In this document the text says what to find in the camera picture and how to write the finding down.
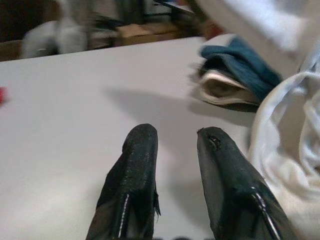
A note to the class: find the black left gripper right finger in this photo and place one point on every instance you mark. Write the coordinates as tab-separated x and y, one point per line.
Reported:
230	190

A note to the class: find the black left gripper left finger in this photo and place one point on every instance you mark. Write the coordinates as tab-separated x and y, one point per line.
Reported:
135	175

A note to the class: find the white t-shirt black print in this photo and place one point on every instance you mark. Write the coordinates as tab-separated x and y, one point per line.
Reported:
287	130

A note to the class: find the red plastic clothes hanger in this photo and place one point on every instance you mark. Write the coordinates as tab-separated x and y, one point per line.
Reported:
2	95

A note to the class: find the grey white folded garment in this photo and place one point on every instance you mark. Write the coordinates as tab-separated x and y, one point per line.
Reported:
225	90

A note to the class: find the dark blue garment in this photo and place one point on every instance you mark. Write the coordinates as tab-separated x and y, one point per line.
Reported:
245	65

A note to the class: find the brown cardboard box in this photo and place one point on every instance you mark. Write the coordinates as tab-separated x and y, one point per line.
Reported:
150	33

